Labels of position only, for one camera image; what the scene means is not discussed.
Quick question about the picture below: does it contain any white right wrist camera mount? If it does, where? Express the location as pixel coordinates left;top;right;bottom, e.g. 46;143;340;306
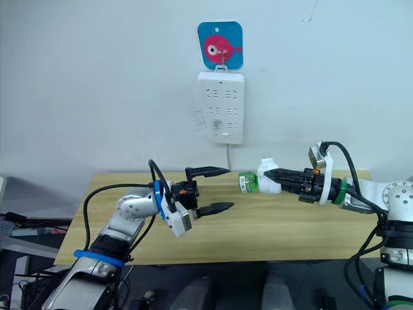
308;141;337;207

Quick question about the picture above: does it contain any blue fish wall hook plate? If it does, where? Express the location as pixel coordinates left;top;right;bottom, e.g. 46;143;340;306
197;21;244;70

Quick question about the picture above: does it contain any grey rounded shape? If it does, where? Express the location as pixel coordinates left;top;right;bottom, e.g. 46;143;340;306
169;276;216;310
261;270;293;310

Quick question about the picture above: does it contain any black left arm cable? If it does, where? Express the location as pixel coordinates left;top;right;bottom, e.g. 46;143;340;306
83;159;178;261

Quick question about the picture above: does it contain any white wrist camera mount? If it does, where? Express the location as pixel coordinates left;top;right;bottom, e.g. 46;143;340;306
159;190;195;239
308;141;337;207

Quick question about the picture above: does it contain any tangle of black cables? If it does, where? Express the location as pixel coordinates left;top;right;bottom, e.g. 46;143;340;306
17;267;67;310

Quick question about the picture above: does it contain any white power strip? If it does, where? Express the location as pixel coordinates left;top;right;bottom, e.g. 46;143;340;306
197;71;247;145

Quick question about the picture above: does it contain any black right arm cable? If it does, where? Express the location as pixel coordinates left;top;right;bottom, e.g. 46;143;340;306
321;141;393;310

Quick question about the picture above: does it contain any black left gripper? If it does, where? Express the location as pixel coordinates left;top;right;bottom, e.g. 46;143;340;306
170;165;236;220

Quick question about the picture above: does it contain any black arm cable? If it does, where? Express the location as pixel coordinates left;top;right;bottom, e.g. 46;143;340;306
83;159;178;261
321;141;393;310

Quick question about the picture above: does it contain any blue ring on left wrist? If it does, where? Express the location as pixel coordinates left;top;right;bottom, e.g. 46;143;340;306
152;180;164;216

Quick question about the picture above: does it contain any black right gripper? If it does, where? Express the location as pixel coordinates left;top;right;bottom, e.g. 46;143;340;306
263;167;327;204

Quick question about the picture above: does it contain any white mosquito repellent heater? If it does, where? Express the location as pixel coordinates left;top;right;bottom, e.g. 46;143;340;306
256;157;285;196

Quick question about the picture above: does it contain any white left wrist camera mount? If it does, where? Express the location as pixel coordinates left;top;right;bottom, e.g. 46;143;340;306
159;190;195;239

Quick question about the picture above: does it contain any grey metal desk frame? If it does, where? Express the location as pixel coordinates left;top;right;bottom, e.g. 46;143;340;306
0;237;61;310

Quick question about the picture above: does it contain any green liquid bottle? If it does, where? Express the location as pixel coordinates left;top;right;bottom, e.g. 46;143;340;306
237;171;259;194

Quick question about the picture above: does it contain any green ring on right wrist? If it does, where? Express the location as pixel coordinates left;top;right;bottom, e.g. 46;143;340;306
335;178;348;205

